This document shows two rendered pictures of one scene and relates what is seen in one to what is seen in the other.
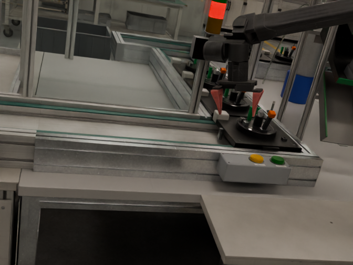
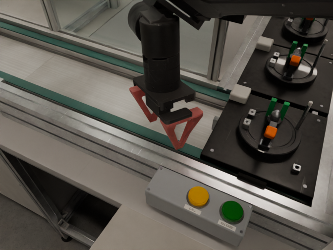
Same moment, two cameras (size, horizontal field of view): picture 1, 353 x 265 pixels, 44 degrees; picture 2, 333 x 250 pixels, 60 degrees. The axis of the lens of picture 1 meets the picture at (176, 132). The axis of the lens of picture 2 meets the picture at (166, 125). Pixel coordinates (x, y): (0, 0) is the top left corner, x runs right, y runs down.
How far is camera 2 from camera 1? 1.05 m
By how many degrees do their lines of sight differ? 44
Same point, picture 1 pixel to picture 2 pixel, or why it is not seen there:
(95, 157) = (38, 121)
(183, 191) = (106, 191)
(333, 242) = not seen: outside the picture
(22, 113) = (46, 47)
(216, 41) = (142, 6)
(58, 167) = (17, 119)
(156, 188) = (83, 175)
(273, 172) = (212, 227)
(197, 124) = (207, 97)
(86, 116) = (93, 61)
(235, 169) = (156, 200)
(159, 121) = not seen: hidden behind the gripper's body
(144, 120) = not seen: hidden behind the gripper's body
